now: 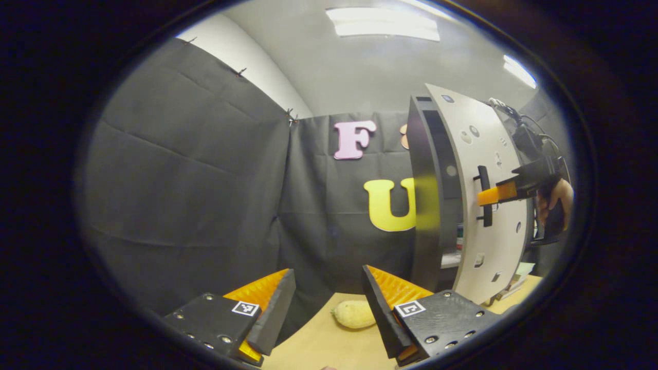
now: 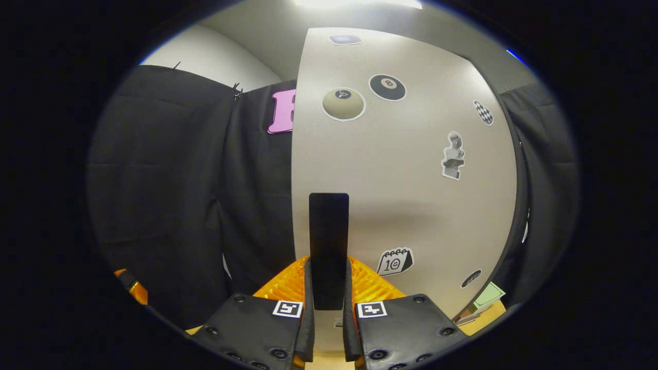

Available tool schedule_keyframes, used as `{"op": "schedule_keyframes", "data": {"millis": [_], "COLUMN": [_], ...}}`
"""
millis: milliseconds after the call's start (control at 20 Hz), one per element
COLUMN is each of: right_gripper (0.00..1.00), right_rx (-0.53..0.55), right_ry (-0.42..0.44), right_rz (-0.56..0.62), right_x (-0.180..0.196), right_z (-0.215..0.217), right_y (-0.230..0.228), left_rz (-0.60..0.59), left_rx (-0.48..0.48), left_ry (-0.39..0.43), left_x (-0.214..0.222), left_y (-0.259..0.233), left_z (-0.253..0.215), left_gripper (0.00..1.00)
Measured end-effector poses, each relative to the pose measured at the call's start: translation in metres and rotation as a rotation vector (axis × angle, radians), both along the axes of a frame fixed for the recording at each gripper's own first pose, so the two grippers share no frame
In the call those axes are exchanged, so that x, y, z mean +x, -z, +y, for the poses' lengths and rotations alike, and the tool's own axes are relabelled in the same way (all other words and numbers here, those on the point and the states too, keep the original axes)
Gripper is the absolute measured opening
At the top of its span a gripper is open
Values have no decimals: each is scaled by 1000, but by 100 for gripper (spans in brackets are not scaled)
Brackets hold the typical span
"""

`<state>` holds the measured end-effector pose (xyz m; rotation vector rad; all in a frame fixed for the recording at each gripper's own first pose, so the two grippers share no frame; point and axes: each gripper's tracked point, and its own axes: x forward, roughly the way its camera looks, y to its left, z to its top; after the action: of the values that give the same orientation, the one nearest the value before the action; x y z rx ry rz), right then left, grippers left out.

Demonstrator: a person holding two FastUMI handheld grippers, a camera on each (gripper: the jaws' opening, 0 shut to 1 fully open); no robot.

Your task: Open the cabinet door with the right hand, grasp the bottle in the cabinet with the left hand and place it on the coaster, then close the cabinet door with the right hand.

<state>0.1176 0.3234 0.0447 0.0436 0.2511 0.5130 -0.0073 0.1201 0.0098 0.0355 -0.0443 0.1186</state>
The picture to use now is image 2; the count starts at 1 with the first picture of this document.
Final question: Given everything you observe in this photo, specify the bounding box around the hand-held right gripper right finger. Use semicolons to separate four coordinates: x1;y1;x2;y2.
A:
343;255;471;370

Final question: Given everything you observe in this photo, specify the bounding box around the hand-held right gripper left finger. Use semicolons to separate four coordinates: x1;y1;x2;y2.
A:
193;255;315;370

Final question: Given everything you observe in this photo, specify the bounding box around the black cabinet door handle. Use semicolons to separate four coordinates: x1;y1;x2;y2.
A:
309;193;350;311

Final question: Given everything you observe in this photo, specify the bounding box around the grey cabinet door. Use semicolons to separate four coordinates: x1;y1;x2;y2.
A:
291;27;519;355

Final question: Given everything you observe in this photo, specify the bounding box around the black backdrop cloth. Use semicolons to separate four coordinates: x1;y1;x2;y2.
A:
87;64;579;329

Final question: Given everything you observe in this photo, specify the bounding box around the green book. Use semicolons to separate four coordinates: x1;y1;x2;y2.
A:
468;281;507;315

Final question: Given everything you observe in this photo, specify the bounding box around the long ceiling light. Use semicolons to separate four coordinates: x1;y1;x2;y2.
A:
293;0;423;10

